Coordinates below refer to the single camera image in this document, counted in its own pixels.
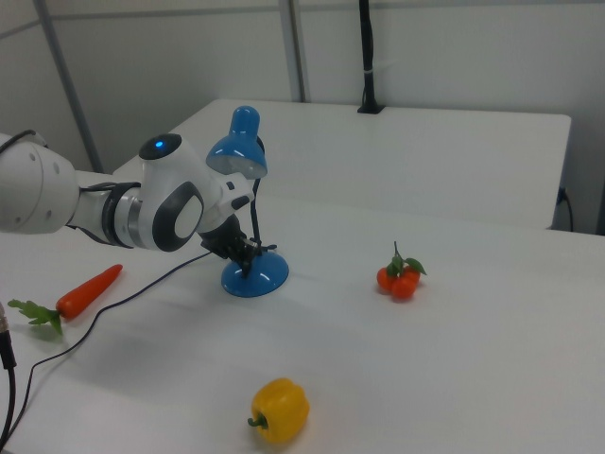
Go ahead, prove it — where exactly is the yellow toy bell pepper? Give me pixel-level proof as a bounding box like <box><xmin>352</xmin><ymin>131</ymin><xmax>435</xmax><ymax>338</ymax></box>
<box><xmin>246</xmin><ymin>376</ymin><xmax>311</xmax><ymax>445</ymax></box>

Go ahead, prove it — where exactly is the orange toy carrot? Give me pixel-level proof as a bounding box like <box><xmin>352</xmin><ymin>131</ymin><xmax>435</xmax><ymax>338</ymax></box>
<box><xmin>7</xmin><ymin>263</ymin><xmax>125</xmax><ymax>337</ymax></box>

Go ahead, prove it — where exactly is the black clamped pole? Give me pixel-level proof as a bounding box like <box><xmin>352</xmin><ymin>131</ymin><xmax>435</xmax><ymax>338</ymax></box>
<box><xmin>356</xmin><ymin>0</ymin><xmax>387</xmax><ymax>115</ymax></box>

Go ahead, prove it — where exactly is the white table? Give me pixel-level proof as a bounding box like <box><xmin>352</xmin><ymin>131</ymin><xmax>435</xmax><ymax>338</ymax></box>
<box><xmin>70</xmin><ymin>97</ymin><xmax>573</xmax><ymax>231</ymax></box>

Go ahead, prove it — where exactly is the orange toy tangerine bunch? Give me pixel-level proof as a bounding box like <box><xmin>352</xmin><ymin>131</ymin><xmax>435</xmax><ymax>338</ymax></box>
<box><xmin>375</xmin><ymin>240</ymin><xmax>428</xmax><ymax>301</ymax></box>

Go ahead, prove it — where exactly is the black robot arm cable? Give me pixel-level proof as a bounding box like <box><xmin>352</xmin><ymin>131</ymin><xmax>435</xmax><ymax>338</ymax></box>
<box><xmin>0</xmin><ymin>129</ymin><xmax>49</xmax><ymax>155</ymax></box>

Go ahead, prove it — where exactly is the dark lamp power cable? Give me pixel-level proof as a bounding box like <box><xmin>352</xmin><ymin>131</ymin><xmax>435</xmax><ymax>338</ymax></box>
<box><xmin>0</xmin><ymin>250</ymin><xmax>278</xmax><ymax>448</ymax></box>

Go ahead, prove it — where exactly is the black wall cable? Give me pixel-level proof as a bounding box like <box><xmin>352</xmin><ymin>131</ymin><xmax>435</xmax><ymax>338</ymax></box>
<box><xmin>557</xmin><ymin>186</ymin><xmax>576</xmax><ymax>233</ymax></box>

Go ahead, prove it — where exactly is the black cable with grey connector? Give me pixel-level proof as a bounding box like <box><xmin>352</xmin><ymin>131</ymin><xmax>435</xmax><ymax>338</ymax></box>
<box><xmin>0</xmin><ymin>302</ymin><xmax>19</xmax><ymax>439</ymax></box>

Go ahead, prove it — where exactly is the grey slanted frame post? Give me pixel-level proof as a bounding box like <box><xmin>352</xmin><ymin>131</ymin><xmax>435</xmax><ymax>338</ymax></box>
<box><xmin>31</xmin><ymin>0</ymin><xmax>106</xmax><ymax>174</ymax></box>

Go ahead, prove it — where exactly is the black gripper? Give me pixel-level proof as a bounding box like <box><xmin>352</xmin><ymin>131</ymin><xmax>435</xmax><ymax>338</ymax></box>
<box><xmin>199</xmin><ymin>213</ymin><xmax>263</xmax><ymax>279</ymax></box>

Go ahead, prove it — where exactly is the grey metal frame post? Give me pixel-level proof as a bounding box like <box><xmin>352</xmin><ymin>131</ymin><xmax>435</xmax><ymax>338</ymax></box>
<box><xmin>277</xmin><ymin>0</ymin><xmax>313</xmax><ymax>103</ymax></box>

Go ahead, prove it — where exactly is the blue desk lamp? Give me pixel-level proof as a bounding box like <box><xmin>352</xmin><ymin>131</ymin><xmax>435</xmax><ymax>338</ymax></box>
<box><xmin>204</xmin><ymin>105</ymin><xmax>290</xmax><ymax>299</ymax></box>

